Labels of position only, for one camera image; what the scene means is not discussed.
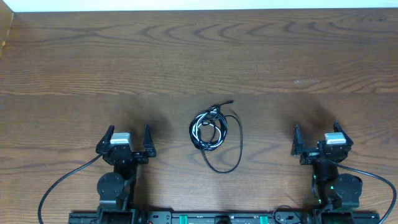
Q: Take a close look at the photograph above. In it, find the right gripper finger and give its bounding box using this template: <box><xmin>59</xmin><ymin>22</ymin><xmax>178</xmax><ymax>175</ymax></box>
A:
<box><xmin>333</xmin><ymin>120</ymin><xmax>353</xmax><ymax>146</ymax></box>
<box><xmin>290</xmin><ymin>125</ymin><xmax>303</xmax><ymax>155</ymax></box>

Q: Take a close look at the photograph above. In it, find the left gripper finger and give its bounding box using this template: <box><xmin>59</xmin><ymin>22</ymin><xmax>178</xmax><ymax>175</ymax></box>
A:
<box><xmin>96</xmin><ymin>125</ymin><xmax>114</xmax><ymax>150</ymax></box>
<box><xmin>143</xmin><ymin>124</ymin><xmax>154</xmax><ymax>152</ymax></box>

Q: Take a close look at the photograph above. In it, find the thin black cable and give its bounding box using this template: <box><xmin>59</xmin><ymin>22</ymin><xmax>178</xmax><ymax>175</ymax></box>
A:
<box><xmin>201</xmin><ymin>114</ymin><xmax>244</xmax><ymax>174</ymax></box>

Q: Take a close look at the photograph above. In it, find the white cable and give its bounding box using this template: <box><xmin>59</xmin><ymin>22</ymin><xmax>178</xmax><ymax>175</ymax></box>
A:
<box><xmin>192</xmin><ymin>111</ymin><xmax>223</xmax><ymax>147</ymax></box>

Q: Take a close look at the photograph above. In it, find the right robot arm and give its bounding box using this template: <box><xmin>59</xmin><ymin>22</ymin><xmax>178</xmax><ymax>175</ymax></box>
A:
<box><xmin>290</xmin><ymin>121</ymin><xmax>363</xmax><ymax>224</ymax></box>

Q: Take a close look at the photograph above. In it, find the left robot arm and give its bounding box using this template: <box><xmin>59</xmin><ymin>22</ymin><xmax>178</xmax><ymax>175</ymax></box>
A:
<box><xmin>96</xmin><ymin>124</ymin><xmax>157</xmax><ymax>223</ymax></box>

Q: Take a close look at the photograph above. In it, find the cardboard panel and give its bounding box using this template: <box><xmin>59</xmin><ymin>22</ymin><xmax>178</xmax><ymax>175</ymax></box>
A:
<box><xmin>0</xmin><ymin>0</ymin><xmax>14</xmax><ymax>54</ymax></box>

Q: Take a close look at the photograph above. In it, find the left camera cable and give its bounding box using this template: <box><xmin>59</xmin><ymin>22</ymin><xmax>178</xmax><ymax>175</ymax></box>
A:
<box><xmin>37</xmin><ymin>154</ymin><xmax>103</xmax><ymax>224</ymax></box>

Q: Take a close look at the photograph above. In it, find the camera cable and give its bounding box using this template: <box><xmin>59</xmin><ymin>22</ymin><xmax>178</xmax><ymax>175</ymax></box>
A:
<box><xmin>37</xmin><ymin>154</ymin><xmax>103</xmax><ymax>224</ymax></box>
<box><xmin>326</xmin><ymin>157</ymin><xmax>397</xmax><ymax>224</ymax></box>

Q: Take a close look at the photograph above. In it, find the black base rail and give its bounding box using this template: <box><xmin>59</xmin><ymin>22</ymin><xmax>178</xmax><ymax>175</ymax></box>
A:
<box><xmin>68</xmin><ymin>211</ymin><xmax>379</xmax><ymax>224</ymax></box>

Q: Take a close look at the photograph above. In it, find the right camera cable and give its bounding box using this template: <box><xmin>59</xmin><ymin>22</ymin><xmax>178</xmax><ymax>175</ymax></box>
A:
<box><xmin>326</xmin><ymin>157</ymin><xmax>397</xmax><ymax>224</ymax></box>

